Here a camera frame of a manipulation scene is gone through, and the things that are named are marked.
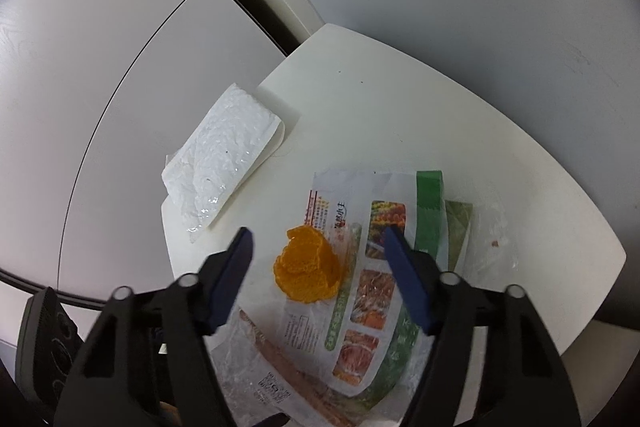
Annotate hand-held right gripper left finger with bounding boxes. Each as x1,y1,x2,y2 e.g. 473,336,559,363
52,227,256,427

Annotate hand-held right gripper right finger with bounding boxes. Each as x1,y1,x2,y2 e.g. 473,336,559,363
382,226,583,427

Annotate printed white green food bag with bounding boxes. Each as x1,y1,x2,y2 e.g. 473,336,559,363
277,168,475,423

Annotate clear wrapper with brown stripe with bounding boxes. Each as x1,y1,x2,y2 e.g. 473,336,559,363
210,304,353,427

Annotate clear plastic film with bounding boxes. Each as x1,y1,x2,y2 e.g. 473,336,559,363
467,199,523,275

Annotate white bubble wrap mailer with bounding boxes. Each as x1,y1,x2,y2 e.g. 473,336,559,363
161,83,287,245

